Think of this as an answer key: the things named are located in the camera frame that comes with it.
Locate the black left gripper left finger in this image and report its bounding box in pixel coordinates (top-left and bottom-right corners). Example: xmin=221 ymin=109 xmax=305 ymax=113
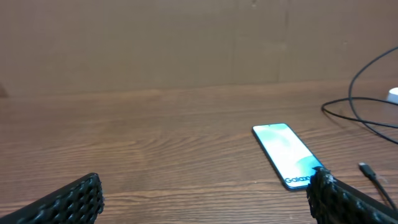
xmin=1 ymin=173 xmax=104 ymax=224

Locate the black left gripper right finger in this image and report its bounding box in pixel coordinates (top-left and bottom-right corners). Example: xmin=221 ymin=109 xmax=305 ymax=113
xmin=306 ymin=167 xmax=397 ymax=224

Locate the black USB charging cable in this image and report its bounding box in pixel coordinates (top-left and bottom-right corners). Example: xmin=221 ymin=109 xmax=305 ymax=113
xmin=321 ymin=46 xmax=398 ymax=212

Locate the Samsung Galaxy smartphone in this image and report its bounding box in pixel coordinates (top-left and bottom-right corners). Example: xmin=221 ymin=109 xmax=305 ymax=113
xmin=252 ymin=123 xmax=323 ymax=190

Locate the white power strip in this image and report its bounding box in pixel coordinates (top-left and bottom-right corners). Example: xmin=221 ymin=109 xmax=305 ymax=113
xmin=386 ymin=87 xmax=398 ymax=103

